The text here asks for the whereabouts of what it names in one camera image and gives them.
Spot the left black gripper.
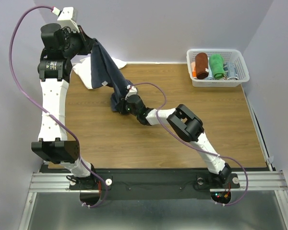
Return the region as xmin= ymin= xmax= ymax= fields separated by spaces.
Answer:
xmin=61 ymin=24 xmax=95 ymax=59

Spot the dark blue towel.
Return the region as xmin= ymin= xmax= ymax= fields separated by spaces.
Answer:
xmin=91 ymin=38 xmax=132 ymax=115

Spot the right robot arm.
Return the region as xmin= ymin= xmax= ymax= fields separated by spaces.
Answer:
xmin=118 ymin=95 xmax=232 ymax=187

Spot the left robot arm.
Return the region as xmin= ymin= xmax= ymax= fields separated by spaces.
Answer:
xmin=31 ymin=23 xmax=97 ymax=189

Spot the white crumpled towel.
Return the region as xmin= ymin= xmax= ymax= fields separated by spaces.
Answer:
xmin=72 ymin=57 xmax=127 ymax=90

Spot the orange rolled towel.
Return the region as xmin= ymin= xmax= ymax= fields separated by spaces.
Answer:
xmin=191 ymin=61 xmax=197 ymax=79

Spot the brown rolled towel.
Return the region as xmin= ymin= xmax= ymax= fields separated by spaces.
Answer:
xmin=195 ymin=52 xmax=209 ymax=80

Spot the light blue rolled towel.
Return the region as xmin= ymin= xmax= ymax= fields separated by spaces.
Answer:
xmin=205 ymin=69 xmax=215 ymax=81

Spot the green rolled towel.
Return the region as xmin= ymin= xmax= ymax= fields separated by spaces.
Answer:
xmin=209 ymin=54 xmax=225 ymax=80

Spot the blue patterned rolled towel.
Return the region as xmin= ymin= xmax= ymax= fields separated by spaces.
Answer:
xmin=223 ymin=62 xmax=240 ymax=80

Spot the white plastic basket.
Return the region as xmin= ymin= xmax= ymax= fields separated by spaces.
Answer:
xmin=186 ymin=48 xmax=250 ymax=88

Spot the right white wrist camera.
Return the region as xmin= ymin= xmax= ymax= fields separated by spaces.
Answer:
xmin=125 ymin=85 xmax=138 ymax=100

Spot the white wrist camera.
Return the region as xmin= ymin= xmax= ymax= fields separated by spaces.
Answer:
xmin=51 ymin=7 xmax=80 ymax=33
xmin=125 ymin=85 xmax=138 ymax=100

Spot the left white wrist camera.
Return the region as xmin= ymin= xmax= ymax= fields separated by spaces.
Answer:
xmin=51 ymin=7 xmax=80 ymax=33

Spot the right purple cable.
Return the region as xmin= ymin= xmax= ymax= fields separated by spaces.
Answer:
xmin=128 ymin=82 xmax=249 ymax=207

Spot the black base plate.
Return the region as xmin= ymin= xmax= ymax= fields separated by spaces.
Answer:
xmin=69 ymin=168 xmax=240 ymax=201

